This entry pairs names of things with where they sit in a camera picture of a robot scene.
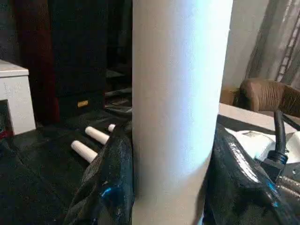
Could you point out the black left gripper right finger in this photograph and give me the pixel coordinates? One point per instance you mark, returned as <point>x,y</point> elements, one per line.
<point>239,197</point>

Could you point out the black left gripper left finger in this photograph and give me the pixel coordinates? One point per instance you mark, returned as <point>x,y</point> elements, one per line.
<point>110,187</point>

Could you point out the white plastic table leg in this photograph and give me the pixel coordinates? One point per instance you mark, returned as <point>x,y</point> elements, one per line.
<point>178,93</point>
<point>111,127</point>
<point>84,151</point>
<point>97,135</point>

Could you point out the black work surface mat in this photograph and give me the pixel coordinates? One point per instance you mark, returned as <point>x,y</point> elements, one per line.
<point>37,178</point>

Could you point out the brown wicker chair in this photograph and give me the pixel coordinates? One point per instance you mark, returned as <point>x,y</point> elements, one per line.
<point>272,96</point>

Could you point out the white glass-door cabinet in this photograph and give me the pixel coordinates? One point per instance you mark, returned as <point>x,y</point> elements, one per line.
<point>14,98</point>

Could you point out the dark black cabinet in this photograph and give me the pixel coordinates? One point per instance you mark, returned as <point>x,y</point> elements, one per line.
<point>79,47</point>

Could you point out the grey curtain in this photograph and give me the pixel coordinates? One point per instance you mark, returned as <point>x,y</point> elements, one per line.
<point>276,37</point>

